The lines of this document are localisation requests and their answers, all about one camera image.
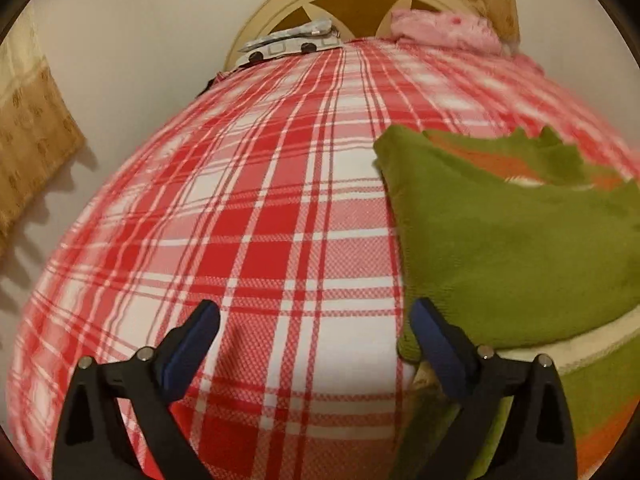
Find dark cloth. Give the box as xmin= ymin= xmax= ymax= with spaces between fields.
xmin=197 ymin=71 xmax=228 ymax=97

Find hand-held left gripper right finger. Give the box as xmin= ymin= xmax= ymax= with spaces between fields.
xmin=409 ymin=297 xmax=578 ymax=480

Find red plaid bedsheet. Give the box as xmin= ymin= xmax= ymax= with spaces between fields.
xmin=5 ymin=37 xmax=640 ymax=480

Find pink pillow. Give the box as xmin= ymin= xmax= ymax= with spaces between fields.
xmin=390 ymin=8 xmax=503 ymax=55

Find wide beige floral curtain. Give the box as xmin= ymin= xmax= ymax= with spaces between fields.
xmin=0 ymin=5 xmax=86 ymax=256

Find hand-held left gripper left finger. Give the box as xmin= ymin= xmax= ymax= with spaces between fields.
xmin=51 ymin=299 xmax=222 ymax=480

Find pink cloth beside bed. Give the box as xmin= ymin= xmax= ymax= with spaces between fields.
xmin=502 ymin=50 xmax=546 ymax=73

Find green orange striped knit sweater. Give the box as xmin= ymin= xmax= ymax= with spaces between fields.
xmin=372 ymin=124 xmax=640 ymax=480

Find grey white printed pillow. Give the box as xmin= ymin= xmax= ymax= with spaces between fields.
xmin=237 ymin=19 xmax=343 ymax=67

